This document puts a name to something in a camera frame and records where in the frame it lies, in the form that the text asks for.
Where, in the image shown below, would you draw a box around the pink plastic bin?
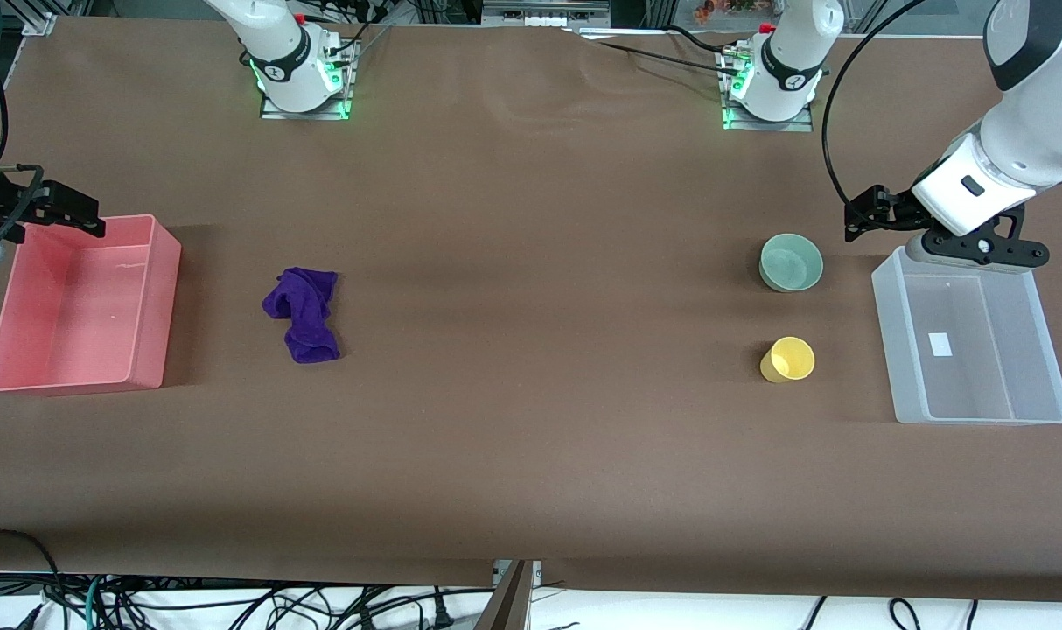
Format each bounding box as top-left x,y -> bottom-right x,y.
0,214 -> 183,394

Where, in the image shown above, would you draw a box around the clear plastic bin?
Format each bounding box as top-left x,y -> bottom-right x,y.
871,246 -> 1062,426

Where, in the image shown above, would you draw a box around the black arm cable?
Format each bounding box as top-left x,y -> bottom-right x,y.
0,52 -> 45,265
821,0 -> 927,211

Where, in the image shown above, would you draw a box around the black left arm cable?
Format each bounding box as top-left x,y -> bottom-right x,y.
821,0 -> 927,211

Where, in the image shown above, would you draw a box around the large table cover sheet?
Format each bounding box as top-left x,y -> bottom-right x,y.
0,16 -> 1062,605

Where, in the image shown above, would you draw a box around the purple cloth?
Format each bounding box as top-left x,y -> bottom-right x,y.
262,267 -> 341,365

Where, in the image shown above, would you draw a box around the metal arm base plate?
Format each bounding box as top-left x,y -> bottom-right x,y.
260,39 -> 354,121
722,52 -> 814,132

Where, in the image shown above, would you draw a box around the green bowl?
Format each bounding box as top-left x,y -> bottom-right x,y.
759,233 -> 825,293

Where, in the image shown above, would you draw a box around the silver power strip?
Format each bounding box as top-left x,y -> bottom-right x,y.
483,0 -> 612,28

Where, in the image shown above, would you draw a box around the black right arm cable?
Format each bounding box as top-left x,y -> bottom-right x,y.
0,52 -> 45,265

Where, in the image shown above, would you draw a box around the colourful small objects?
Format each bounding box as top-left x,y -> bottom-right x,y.
695,0 -> 765,24

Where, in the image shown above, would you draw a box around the yellow cup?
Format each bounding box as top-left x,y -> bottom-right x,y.
759,336 -> 817,384

